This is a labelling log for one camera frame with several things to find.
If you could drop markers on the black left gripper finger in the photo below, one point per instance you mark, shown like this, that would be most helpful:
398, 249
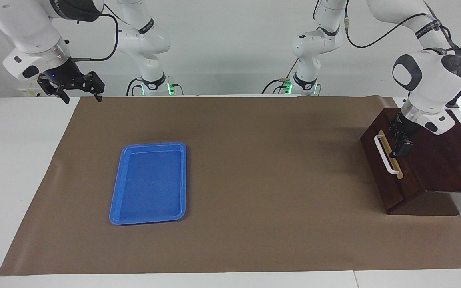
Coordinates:
401, 148
394, 127

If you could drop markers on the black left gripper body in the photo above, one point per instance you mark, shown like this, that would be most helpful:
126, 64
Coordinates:
406, 124

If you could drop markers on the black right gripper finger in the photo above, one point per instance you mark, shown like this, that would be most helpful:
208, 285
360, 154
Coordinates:
54, 88
94, 84

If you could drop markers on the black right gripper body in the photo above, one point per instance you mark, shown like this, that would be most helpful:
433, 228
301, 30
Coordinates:
64, 76

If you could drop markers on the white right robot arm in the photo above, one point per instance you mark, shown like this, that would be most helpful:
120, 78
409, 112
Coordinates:
30, 36

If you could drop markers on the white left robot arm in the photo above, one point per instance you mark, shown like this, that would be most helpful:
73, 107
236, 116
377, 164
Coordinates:
426, 76

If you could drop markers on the dark brown wooden cabinet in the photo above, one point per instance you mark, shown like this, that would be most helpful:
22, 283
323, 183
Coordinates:
450, 160

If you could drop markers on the blue plastic tray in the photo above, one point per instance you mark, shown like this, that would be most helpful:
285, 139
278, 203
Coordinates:
150, 184

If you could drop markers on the brown table mat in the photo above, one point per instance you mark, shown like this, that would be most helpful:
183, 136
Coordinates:
254, 240

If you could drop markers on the white wall outlet box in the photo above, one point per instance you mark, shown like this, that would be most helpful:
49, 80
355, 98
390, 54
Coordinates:
28, 92

